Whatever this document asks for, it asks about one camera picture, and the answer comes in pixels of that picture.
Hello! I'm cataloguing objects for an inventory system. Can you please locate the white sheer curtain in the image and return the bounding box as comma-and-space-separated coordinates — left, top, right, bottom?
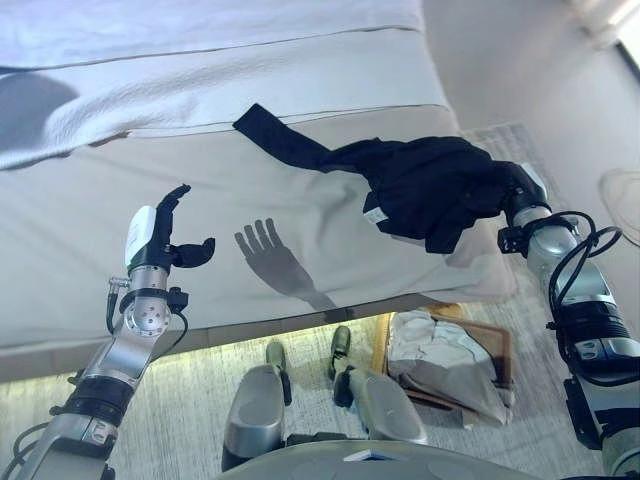
572, 0, 640, 51

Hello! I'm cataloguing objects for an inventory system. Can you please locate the silver right robot leg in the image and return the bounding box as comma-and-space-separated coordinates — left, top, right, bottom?
327, 324, 430, 447

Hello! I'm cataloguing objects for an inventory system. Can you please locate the black baseboard strip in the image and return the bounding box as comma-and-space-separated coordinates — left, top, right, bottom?
617, 39, 640, 81

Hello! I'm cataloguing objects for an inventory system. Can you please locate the white duvet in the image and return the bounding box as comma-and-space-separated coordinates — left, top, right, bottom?
0, 0, 454, 171

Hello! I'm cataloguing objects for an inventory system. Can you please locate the silver left robot leg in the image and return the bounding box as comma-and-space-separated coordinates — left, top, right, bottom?
221, 341, 295, 471

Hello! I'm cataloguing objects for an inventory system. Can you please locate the black garment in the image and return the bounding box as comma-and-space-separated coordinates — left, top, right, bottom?
233, 103, 524, 255

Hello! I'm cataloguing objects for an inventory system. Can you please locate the beige bed cover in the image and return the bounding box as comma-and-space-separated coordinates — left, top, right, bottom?
0, 103, 519, 352

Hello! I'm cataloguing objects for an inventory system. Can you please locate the brown wicker basket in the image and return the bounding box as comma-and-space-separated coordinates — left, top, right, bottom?
372, 302, 516, 416

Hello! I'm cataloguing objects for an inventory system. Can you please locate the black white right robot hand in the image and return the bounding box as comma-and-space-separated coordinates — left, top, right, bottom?
492, 160, 552, 216

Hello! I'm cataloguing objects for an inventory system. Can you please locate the beige cream garment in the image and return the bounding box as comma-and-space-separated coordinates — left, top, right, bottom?
389, 344, 517, 430

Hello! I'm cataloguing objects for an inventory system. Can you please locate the grey robot torso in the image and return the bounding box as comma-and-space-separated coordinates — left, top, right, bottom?
214, 439, 541, 480

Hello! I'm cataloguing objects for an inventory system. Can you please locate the large grey striped rug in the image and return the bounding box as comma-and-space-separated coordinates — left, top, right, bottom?
0, 122, 640, 480

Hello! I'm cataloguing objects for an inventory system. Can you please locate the silver robot leg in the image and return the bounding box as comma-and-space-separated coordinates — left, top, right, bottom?
327, 324, 430, 447
221, 341, 295, 471

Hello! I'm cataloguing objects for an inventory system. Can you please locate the white blue chest tag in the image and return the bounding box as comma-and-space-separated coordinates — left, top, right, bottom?
344, 449, 396, 462

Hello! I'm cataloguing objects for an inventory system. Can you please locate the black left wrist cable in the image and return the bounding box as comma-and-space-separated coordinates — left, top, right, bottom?
106, 277, 190, 351

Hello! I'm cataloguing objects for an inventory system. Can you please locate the small beige floor mat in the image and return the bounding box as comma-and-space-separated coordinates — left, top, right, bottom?
598, 168, 640, 231

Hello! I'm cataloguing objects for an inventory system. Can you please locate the pale white shirt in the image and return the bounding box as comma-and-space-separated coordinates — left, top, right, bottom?
388, 308, 494, 371

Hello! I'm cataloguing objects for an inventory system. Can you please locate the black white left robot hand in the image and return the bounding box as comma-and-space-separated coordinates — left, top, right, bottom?
123, 183, 217, 274

